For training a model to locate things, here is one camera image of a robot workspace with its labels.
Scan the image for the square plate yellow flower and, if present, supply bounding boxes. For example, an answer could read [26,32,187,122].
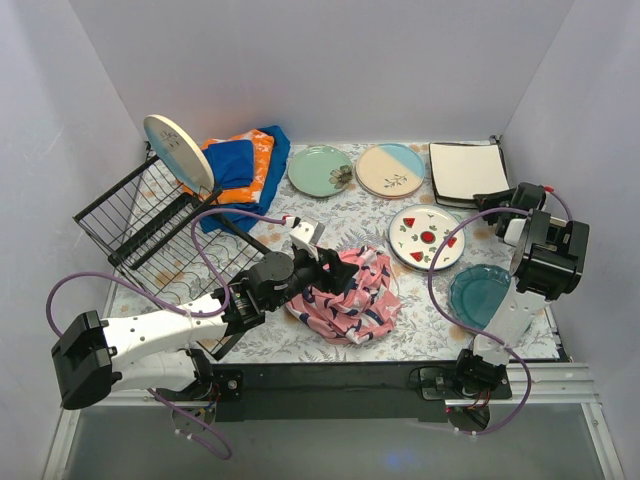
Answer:
[432,144,510,205]

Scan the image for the blue striped white plate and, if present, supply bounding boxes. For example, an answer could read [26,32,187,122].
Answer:
[391,246,464,272]

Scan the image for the watermelon pattern round plate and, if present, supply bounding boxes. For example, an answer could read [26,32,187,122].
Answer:
[387,204,466,271]

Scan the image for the teal round plate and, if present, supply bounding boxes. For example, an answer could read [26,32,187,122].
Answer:
[449,264,516,331]

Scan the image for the mint green flower plate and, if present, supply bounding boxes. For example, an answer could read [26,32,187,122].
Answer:
[287,145,353,198]

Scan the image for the cream round plate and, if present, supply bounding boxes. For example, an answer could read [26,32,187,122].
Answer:
[143,114,215,194]

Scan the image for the cream and pink plate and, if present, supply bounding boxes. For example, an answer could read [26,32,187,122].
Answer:
[354,172,422,200]

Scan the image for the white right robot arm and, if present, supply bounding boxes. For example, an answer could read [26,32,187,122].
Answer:
[449,182,590,398]

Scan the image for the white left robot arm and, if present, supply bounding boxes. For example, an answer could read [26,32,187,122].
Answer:
[51,249,359,410]

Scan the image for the floral table mat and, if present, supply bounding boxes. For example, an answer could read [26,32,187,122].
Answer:
[94,140,561,362]

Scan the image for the pink navy patterned shorts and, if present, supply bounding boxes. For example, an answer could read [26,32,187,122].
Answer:
[286,246,402,345]

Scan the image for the blue and orange cloth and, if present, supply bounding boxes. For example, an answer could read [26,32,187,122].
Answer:
[202,125,291,232]

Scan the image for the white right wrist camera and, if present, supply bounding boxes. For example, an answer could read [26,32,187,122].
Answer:
[531,185,549,210]

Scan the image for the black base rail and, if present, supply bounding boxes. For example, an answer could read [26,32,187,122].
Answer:
[160,361,511,422]

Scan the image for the black wire dish rack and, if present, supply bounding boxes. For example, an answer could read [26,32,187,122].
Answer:
[74,151,268,305]

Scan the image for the aluminium frame rail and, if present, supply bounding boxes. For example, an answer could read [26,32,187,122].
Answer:
[44,362,623,479]

